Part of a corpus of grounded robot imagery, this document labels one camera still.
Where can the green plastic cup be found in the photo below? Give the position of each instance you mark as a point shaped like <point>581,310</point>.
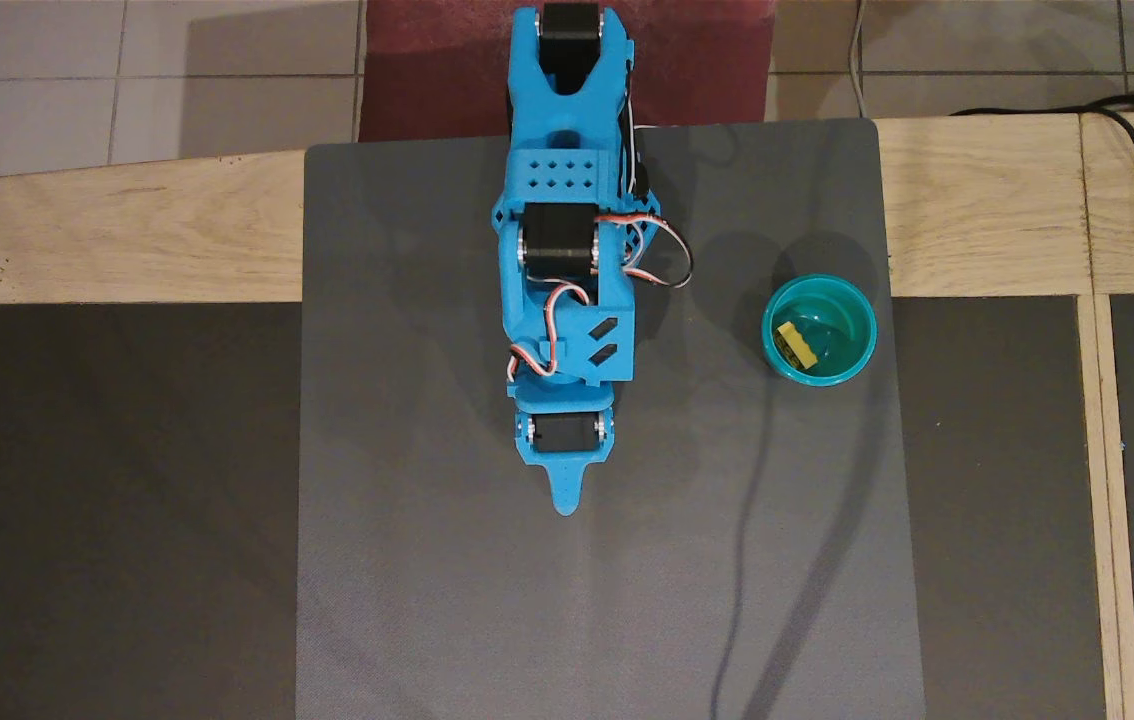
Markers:
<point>842,350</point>

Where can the blue gripper body black servo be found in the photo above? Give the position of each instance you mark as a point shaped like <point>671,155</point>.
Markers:
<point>564,434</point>

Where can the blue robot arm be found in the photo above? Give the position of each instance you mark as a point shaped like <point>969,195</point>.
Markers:
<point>557,110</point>

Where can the grey rubber mat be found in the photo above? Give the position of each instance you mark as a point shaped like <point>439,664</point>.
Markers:
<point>727,550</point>

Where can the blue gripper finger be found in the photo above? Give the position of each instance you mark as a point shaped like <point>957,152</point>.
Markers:
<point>564,488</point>

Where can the cream lego brick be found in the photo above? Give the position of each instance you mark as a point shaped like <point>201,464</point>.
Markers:
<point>795,345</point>

